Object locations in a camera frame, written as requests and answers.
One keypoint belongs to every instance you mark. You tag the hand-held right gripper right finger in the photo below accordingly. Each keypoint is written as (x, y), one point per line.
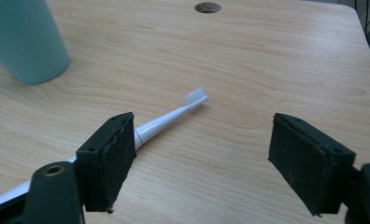
(304, 168)

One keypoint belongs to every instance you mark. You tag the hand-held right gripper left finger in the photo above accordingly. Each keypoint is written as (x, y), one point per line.
(105, 165)

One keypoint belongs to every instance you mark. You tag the white toothbrush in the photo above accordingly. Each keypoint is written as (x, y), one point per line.
(161, 123)

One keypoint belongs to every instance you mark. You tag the light green cup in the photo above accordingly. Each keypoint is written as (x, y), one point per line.
(24, 40)

